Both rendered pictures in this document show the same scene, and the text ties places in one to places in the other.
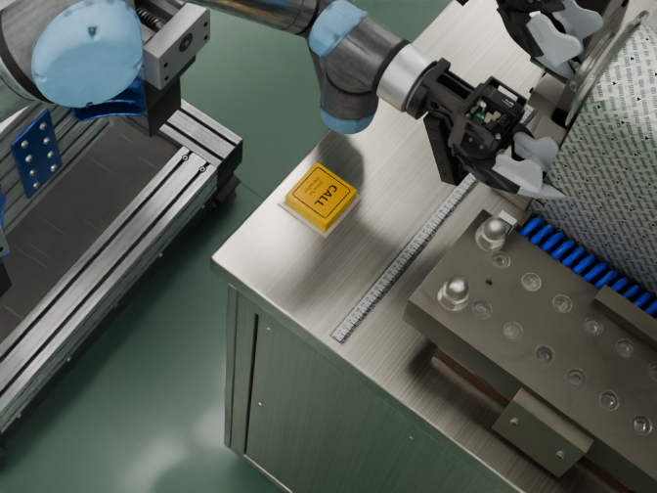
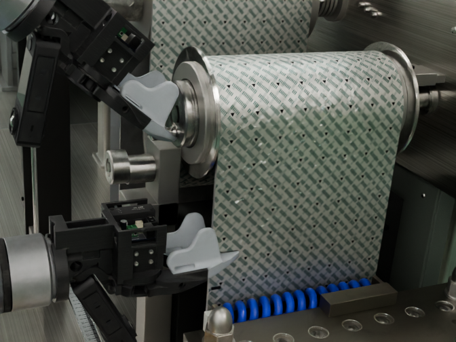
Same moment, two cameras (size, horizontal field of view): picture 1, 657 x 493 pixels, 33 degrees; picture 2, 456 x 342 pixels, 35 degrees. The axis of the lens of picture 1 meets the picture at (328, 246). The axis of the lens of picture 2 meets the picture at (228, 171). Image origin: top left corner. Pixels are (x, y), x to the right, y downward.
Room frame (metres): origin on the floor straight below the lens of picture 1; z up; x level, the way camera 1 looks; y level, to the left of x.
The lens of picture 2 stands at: (0.25, 0.32, 1.50)
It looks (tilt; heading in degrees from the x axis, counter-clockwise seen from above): 22 degrees down; 308
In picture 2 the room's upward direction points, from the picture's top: 4 degrees clockwise
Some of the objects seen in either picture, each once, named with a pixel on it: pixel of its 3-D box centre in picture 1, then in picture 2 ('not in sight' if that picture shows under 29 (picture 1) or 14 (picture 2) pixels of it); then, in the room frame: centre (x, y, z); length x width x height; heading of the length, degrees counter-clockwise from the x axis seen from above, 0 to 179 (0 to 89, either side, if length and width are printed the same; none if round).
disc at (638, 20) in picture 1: (606, 69); (193, 112); (0.76, -0.26, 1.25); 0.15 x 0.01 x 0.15; 153
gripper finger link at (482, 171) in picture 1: (492, 164); (166, 276); (0.71, -0.17, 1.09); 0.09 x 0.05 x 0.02; 62
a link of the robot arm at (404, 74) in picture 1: (412, 78); (29, 269); (0.80, -0.06, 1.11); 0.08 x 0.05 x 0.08; 153
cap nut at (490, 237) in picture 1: (494, 230); (219, 326); (0.65, -0.19, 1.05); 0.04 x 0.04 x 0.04
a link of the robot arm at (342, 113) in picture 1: (347, 81); not in sight; (0.85, 0.02, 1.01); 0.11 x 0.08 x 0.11; 24
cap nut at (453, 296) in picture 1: (456, 290); not in sight; (0.56, -0.16, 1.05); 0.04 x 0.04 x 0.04
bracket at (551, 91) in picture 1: (544, 127); (145, 257); (0.81, -0.24, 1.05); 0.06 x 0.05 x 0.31; 63
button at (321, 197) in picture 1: (321, 197); not in sight; (0.73, 0.02, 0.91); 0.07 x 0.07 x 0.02; 63
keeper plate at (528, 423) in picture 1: (539, 435); not in sight; (0.44, -0.29, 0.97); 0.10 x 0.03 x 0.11; 63
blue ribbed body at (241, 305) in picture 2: (597, 275); (302, 303); (0.63, -0.33, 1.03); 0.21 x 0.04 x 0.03; 63
